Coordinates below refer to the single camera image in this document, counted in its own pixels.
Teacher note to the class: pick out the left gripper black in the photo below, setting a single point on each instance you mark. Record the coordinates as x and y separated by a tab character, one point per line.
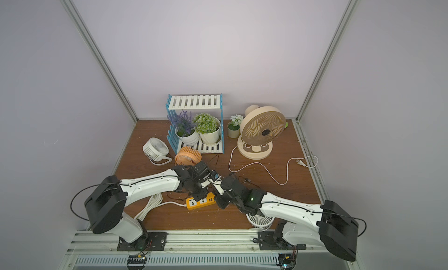
202	182

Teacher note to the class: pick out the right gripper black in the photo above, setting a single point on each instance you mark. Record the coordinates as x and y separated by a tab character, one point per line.
227	191

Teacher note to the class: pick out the yellow power strip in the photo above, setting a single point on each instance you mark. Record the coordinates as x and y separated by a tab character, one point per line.
192	204

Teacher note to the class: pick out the black usb cable orange fan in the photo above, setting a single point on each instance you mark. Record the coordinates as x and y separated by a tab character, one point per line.
213	162

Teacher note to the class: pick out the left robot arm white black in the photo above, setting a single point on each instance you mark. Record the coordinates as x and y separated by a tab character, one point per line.
105	206

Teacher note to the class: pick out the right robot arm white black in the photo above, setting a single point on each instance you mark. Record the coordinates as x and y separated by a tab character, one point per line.
327	225

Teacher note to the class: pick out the orange small desk fan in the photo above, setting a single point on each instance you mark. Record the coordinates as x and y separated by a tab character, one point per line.
187	156

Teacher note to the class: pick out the white round fan front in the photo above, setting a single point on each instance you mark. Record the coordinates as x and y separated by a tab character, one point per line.
260	222

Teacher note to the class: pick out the white small fan left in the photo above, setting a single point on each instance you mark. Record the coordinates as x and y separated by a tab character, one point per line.
157	152

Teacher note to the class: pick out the large beige desk fan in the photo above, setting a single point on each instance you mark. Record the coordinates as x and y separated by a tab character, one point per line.
258	129

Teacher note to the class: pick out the lavender plant white pot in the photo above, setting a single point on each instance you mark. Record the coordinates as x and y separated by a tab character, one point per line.
185	127

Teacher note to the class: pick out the green plant white pot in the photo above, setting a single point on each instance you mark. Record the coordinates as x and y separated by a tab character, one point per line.
208	128

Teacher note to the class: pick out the small white flower pot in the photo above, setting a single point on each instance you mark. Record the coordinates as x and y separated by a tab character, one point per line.
234	126

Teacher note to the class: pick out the blue white plant shelf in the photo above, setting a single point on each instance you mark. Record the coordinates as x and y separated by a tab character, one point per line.
211	104

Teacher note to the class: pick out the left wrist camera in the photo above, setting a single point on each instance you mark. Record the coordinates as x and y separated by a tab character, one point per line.
214	178

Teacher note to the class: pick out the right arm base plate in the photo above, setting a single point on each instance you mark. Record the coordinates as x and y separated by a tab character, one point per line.
267	241

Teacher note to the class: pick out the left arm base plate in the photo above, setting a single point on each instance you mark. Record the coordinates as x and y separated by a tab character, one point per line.
152	241

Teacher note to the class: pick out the aluminium front rail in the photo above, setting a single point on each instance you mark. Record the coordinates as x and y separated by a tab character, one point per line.
198	250

